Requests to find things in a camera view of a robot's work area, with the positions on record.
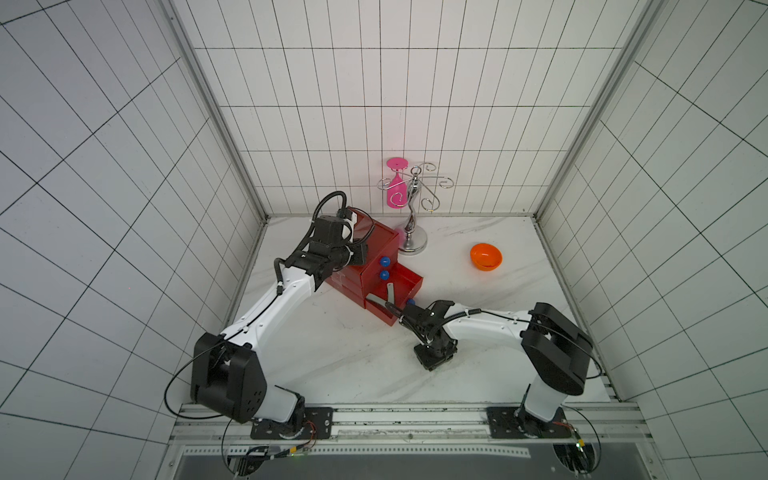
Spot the red bottom drawer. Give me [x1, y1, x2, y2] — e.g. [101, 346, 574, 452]
[364, 264, 423, 326]

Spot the red plastic drawer cabinet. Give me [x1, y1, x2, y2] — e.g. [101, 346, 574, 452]
[326, 214, 407, 309]

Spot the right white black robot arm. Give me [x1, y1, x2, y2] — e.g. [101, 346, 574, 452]
[387, 300, 599, 428]

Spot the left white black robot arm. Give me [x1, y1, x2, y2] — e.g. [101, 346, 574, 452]
[190, 207, 375, 430]

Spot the pink plastic goblet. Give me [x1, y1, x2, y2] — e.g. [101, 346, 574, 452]
[386, 157, 408, 209]

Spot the orange plastic bowl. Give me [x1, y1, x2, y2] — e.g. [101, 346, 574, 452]
[470, 243, 503, 272]

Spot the silver wire cup rack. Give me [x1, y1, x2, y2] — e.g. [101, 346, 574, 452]
[378, 160, 455, 255]

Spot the aluminium mounting rail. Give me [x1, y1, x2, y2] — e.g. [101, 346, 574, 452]
[169, 403, 652, 454]

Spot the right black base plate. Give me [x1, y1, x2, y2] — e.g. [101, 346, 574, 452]
[485, 406, 572, 440]

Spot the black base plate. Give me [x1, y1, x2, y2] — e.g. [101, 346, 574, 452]
[485, 406, 572, 440]
[250, 407, 334, 442]

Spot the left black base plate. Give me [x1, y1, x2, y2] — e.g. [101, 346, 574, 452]
[250, 407, 334, 442]

